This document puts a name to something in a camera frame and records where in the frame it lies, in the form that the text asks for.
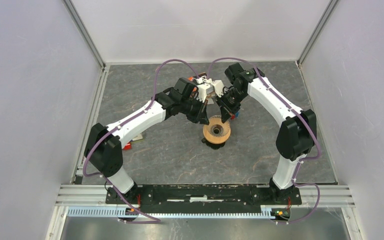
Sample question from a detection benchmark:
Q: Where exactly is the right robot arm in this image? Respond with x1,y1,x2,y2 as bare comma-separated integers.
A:
216,63,317,204

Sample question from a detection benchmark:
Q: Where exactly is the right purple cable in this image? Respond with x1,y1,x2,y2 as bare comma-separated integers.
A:
206,57,322,225

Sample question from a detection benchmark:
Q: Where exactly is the clear glass dripper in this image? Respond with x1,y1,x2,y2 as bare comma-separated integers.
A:
209,115,231,137

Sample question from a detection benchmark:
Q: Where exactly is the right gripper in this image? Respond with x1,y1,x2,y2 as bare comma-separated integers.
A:
214,88,246,124

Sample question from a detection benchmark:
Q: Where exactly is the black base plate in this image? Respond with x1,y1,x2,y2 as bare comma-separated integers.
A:
105,184,302,214

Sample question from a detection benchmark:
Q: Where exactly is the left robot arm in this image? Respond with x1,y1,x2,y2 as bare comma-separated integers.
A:
84,77,211,204

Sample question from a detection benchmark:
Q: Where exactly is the aluminium frame rail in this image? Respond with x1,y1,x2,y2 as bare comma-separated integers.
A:
45,64,111,240

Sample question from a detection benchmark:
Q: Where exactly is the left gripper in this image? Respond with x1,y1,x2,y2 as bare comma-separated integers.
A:
180,96,210,127

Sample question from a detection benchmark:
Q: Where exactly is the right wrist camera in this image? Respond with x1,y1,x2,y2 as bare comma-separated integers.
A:
212,80,225,98

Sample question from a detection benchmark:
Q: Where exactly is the colourful block stack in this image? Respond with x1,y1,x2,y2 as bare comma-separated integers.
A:
123,133,144,151

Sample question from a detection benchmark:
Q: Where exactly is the wooden ring holder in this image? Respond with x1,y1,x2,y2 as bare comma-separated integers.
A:
202,115,231,145

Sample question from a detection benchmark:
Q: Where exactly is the red blue block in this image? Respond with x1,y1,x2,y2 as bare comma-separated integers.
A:
230,112,239,120

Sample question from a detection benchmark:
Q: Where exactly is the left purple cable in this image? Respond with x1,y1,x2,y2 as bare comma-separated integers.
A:
82,58,201,224

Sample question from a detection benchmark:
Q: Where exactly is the purple cable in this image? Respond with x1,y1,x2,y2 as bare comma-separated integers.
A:
206,57,322,225
82,58,201,224

